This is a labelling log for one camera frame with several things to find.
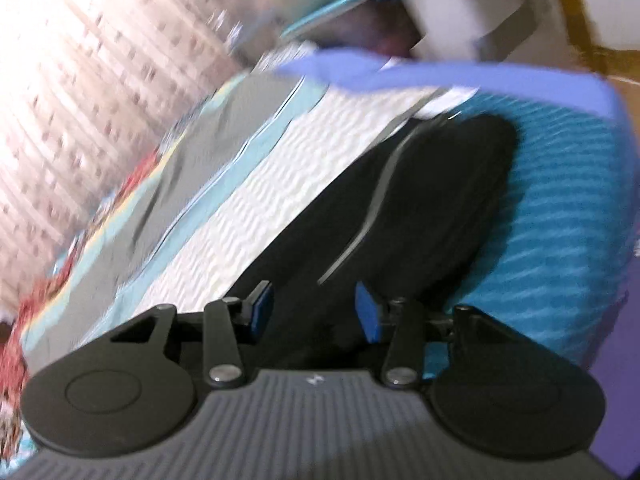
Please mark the beige leaf print curtain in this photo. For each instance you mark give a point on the beige leaf print curtain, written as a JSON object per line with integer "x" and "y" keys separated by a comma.
{"x": 75, "y": 85}

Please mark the white box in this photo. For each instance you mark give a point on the white box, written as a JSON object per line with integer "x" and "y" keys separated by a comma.
{"x": 460, "y": 5}

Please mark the purple cloth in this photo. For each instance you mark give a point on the purple cloth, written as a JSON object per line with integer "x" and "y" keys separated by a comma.
{"x": 450, "y": 77}

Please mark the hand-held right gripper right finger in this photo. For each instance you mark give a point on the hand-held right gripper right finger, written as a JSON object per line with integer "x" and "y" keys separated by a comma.
{"x": 367, "y": 316}

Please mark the red floral blanket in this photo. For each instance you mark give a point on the red floral blanket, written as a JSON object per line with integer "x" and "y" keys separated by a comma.
{"x": 12, "y": 360}

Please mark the black pants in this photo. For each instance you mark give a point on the black pants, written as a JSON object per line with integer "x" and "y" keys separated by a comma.
{"x": 425, "y": 200}

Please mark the patterned teal grey bed sheet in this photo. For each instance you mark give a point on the patterned teal grey bed sheet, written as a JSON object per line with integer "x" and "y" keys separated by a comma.
{"x": 280, "y": 170}

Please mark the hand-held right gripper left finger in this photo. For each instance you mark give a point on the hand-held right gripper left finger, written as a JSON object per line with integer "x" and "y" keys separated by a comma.
{"x": 263, "y": 306}

